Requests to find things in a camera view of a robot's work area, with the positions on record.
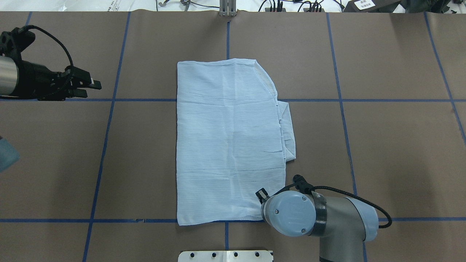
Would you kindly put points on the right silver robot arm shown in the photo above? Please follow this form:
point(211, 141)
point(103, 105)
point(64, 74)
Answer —
point(342, 224)

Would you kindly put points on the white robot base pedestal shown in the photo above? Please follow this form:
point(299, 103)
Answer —
point(226, 256)

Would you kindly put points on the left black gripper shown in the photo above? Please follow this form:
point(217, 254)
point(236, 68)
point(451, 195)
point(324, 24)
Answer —
point(33, 79)

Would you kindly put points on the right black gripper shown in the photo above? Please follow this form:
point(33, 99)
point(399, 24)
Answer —
point(260, 195)

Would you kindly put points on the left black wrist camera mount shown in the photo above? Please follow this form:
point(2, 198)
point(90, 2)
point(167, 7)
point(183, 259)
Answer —
point(13, 43)

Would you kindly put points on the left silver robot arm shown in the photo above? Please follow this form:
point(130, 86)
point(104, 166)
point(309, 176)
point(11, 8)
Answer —
point(9, 78)

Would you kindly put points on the light blue button-up shirt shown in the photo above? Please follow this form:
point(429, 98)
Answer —
point(234, 137)

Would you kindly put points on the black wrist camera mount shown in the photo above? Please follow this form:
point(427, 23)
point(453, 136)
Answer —
point(302, 185)
point(13, 43)

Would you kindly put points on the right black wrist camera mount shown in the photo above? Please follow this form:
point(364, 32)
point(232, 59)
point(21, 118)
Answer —
point(302, 185)

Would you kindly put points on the grey aluminium frame post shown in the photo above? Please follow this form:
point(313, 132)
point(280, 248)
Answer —
point(227, 8)

